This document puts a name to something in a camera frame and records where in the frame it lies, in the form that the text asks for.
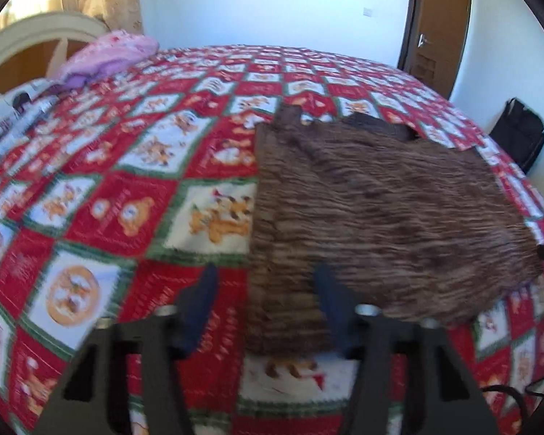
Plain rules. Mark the cream and wood headboard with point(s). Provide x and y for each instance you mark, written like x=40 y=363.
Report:
x=22 y=40

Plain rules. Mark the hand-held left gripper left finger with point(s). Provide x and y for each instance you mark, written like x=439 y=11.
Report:
x=198 y=308

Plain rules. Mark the red checkered printed bedspread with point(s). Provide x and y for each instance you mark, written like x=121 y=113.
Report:
x=118 y=181

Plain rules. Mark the grey cartoon print pillow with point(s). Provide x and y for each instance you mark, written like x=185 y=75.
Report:
x=25 y=99
x=9 y=138

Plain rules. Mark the black folding trolley bag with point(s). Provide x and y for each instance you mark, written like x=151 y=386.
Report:
x=519 y=136

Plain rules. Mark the brown knitted sweater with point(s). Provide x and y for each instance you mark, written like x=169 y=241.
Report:
x=381 y=217

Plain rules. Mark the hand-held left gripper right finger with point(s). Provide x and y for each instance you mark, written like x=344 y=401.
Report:
x=333 y=308

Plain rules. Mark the brown wooden door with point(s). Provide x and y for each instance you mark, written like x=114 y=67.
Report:
x=439 y=31

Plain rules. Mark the pink pillow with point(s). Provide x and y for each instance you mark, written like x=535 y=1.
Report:
x=106 y=54

